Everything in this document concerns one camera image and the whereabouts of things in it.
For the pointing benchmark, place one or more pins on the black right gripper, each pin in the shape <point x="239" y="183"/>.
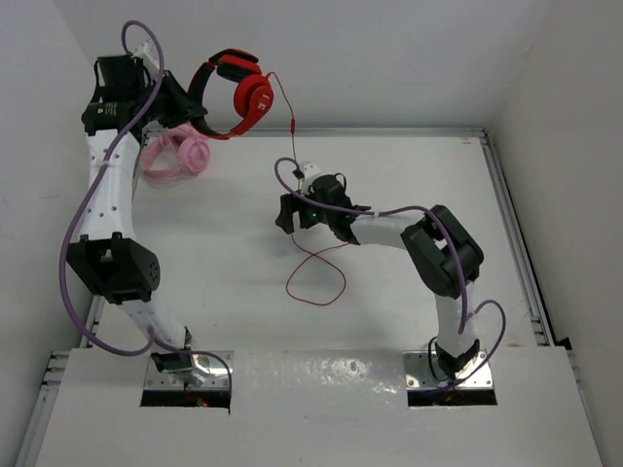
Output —
<point x="292" y="203"/>

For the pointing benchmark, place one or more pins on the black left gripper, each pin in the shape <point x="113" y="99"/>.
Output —
<point x="183" y="109"/>

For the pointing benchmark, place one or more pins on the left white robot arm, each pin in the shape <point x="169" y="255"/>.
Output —
<point x="101" y="246"/>

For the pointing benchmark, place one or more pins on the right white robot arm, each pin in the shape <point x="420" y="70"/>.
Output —
<point x="446" y="257"/>

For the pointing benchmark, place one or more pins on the white front board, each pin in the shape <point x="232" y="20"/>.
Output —
<point x="322" y="408"/>

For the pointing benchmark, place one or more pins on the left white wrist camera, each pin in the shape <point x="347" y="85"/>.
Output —
<point x="148" y="52"/>

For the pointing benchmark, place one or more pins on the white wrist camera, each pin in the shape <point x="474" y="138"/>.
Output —
<point x="306" y="173"/>
<point x="148" y="52"/>

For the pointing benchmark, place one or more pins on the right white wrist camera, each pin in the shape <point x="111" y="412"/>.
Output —
<point x="306" y="173"/>

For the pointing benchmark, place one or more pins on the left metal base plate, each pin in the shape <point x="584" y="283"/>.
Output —
<point x="173" y="371"/>

